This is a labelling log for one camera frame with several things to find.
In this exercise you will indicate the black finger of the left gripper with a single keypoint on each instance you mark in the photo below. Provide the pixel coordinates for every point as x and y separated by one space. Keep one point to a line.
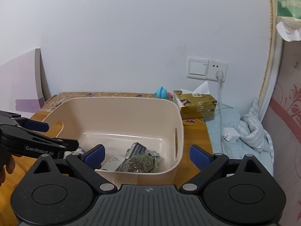
32 124
58 147

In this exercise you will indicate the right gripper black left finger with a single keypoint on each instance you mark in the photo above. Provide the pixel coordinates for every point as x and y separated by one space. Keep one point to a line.
72 175

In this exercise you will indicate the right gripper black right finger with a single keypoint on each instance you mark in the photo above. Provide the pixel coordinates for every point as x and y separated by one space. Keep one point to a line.
213 168

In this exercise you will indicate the dark blue small carton box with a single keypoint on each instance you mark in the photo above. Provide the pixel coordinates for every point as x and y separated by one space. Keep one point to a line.
134 150

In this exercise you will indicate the green dried herb bag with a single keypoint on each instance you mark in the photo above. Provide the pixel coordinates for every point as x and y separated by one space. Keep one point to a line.
146 162

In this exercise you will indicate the blue white tissue packet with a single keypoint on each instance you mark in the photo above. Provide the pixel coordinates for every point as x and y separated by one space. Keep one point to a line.
79 150

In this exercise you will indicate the person's left hand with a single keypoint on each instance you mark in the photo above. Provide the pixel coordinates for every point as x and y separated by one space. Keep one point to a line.
9 168

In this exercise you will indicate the white card in bin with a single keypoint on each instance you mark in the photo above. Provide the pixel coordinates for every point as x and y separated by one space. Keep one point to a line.
113 164

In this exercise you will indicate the white power adapter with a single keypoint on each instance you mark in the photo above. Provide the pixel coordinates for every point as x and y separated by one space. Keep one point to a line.
230 134

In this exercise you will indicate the purple white headboard panel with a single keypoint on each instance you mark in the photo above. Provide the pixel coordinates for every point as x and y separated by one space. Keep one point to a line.
21 89

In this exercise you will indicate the beige plastic storage bin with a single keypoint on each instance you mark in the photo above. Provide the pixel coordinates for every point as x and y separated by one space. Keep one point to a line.
167 142

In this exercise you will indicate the light blue blanket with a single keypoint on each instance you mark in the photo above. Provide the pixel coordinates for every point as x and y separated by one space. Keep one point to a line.
253 138

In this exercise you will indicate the gold tissue box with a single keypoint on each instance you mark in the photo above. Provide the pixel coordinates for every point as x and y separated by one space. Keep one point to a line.
195 104

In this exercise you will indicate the floral pink wardrobe panel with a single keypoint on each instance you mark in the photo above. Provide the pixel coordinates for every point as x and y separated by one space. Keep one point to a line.
282 122

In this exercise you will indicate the blue toy figure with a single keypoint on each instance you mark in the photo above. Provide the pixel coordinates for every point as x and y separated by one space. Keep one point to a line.
162 93

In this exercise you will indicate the green tissue box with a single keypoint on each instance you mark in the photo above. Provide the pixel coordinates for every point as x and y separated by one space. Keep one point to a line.
288 16

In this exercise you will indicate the white door frame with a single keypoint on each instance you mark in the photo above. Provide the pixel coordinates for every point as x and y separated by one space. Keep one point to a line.
273 63

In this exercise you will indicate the white light switch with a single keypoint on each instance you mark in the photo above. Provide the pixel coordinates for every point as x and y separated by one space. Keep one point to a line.
197 68

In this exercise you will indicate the white wall socket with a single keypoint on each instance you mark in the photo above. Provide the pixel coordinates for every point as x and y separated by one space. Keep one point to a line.
217 70

